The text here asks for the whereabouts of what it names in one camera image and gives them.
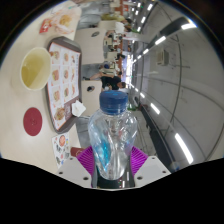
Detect red sauce packet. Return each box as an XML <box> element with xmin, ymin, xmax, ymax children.
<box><xmin>39</xmin><ymin>18</ymin><xmax>54</xmax><ymax>34</ymax></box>

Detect beige wooden chair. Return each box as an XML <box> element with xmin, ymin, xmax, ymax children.
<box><xmin>81</xmin><ymin>79</ymin><xmax>103</xmax><ymax>118</ymax></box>
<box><xmin>81</xmin><ymin>27</ymin><xmax>109</xmax><ymax>65</ymax></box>

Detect person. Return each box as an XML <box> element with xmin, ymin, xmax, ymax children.
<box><xmin>89</xmin><ymin>68</ymin><xmax>127</xmax><ymax>92</ymax></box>

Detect flat round red coaster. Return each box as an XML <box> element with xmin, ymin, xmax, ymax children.
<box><xmin>22</xmin><ymin>106</ymin><xmax>44</xmax><ymax>137</ymax></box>

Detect colourful printed leaflet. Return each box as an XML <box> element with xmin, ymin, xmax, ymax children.
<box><xmin>51</xmin><ymin>132</ymin><xmax>72</xmax><ymax>168</ymax></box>

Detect ceiling strip lights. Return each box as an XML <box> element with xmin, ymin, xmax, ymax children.
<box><xmin>128</xmin><ymin>1</ymin><xmax>198</xmax><ymax>165</ymax></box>

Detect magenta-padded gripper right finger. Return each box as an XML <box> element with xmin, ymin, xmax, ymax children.
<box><xmin>128</xmin><ymin>145</ymin><xmax>172</xmax><ymax>189</ymax></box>

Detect printed paper tray liner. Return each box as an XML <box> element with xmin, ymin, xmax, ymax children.
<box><xmin>47</xmin><ymin>42</ymin><xmax>82</xmax><ymax>131</ymax></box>

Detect dark brown food tray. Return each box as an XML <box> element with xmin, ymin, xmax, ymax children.
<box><xmin>45</xmin><ymin>36</ymin><xmax>83</xmax><ymax>134</ymax></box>

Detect clear blue-capped water bottle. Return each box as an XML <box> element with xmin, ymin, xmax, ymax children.
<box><xmin>87</xmin><ymin>90</ymin><xmax>139</xmax><ymax>181</ymax></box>

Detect cream paper cup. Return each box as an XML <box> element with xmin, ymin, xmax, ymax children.
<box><xmin>12</xmin><ymin>46</ymin><xmax>53</xmax><ymax>92</ymax></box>

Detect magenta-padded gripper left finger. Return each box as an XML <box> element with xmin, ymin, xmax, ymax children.
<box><xmin>55</xmin><ymin>145</ymin><xmax>98</xmax><ymax>189</ymax></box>

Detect white paper napkin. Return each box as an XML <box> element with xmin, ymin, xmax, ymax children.
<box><xmin>71</xmin><ymin>99</ymin><xmax>87</xmax><ymax>118</ymax></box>

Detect ceiling air conditioner unit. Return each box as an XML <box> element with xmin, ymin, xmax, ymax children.
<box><xmin>156</xmin><ymin>49</ymin><xmax>170</xmax><ymax>66</ymax></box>

